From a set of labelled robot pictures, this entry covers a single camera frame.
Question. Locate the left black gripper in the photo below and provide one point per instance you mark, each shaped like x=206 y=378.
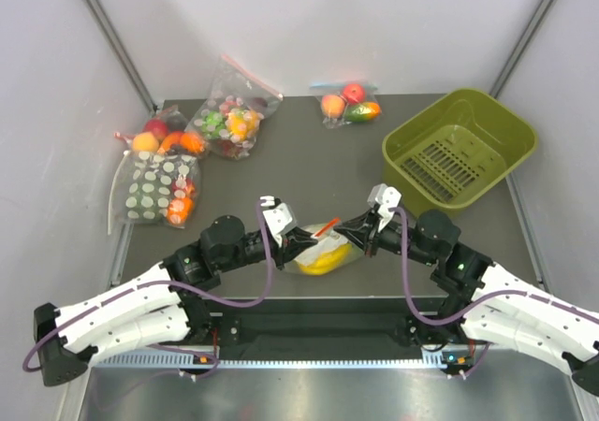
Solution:
x=293 y=245

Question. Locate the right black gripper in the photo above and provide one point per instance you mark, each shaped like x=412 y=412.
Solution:
x=363 y=230

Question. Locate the yellow fake banana bunch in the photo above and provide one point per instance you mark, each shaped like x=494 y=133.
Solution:
x=326 y=262

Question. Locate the red-zip bag with food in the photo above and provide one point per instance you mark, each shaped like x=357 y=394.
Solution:
x=328 y=240

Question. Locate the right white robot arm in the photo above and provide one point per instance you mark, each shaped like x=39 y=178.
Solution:
x=484 y=301

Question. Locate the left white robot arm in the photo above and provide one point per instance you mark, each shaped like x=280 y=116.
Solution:
x=166 y=303

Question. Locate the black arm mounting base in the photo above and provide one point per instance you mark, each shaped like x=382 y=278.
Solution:
x=318 y=329

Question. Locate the fake green red mango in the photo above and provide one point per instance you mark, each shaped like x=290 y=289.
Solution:
x=362 y=112

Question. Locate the fake peach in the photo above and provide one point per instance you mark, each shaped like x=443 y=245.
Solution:
x=332 y=106

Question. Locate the blue-zip bag with fruit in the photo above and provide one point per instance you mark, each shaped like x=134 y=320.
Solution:
x=321 y=89

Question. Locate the fake red apple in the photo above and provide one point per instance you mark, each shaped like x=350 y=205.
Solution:
x=354 y=93

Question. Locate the pink-zip dotted bag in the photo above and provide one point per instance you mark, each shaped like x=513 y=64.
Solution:
x=237 y=104

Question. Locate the white-dotted bag with fruit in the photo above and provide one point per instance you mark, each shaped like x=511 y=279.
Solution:
x=149 y=188

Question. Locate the left clear fruit bag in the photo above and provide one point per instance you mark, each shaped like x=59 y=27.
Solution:
x=166 y=133

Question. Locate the olive green plastic basket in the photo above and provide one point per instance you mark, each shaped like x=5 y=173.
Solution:
x=454 y=151

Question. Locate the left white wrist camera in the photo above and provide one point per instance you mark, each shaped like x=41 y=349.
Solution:
x=278 y=216

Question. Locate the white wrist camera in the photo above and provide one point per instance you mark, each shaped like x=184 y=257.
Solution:
x=278 y=216
x=384 y=200

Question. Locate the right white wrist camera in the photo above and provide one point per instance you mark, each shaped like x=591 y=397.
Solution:
x=384 y=200

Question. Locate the grey slotted cable duct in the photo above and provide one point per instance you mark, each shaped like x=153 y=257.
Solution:
x=162 y=360

